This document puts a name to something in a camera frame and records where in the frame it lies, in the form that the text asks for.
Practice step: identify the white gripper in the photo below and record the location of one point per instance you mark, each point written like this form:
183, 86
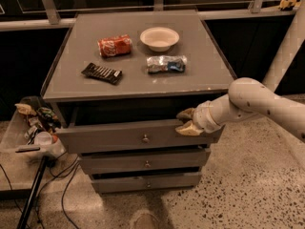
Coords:
202, 117

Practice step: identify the grey top drawer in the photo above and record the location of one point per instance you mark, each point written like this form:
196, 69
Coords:
96, 129

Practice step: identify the grey drawer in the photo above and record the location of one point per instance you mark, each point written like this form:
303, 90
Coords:
129, 184
96, 129
192, 156

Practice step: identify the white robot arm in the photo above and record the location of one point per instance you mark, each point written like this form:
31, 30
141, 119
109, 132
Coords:
247, 98

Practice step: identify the grey middle drawer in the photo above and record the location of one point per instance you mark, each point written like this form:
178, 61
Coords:
192, 156

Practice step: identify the grey bottom drawer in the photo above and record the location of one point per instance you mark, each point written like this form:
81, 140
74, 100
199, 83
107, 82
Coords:
129, 184

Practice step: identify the grey drawer cabinet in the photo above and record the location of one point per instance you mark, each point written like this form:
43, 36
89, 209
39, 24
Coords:
207, 74

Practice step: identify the silver blue chip bag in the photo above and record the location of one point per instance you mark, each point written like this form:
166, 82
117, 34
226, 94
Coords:
167, 64

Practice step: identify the black snack bar wrapper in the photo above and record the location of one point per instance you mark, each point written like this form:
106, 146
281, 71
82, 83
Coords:
108, 75

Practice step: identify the white paper bowl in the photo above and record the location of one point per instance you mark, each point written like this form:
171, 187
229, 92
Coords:
159, 39

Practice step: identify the white cup in bin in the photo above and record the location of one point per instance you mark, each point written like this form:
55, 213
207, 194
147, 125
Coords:
43, 138

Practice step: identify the yellow object on railing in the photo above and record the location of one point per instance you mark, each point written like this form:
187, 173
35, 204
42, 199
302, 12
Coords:
287, 4

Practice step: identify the metal railing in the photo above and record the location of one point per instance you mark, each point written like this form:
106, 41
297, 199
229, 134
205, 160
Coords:
162, 11

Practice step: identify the black pole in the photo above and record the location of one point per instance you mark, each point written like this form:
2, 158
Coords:
33, 192

